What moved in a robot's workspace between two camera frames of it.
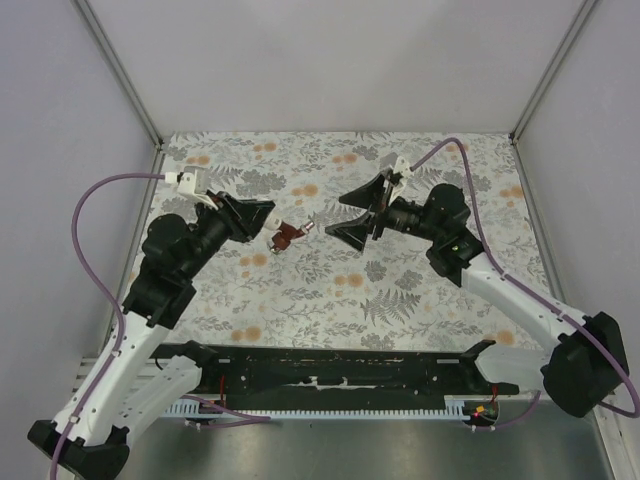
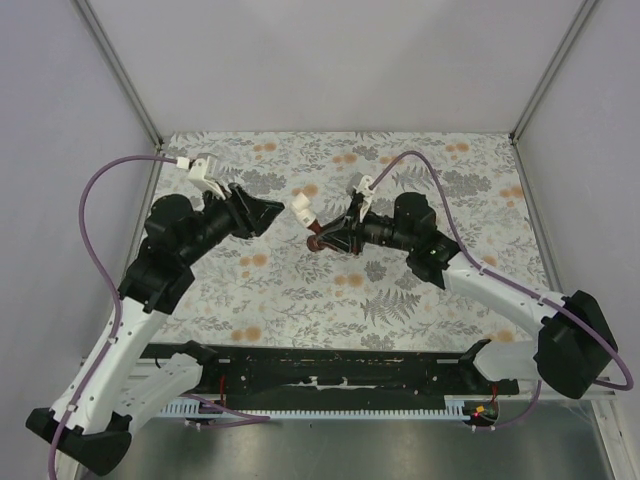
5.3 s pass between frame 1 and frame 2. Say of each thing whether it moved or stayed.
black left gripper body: stayed
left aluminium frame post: stayed
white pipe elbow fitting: moved
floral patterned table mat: stayed
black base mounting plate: stayed
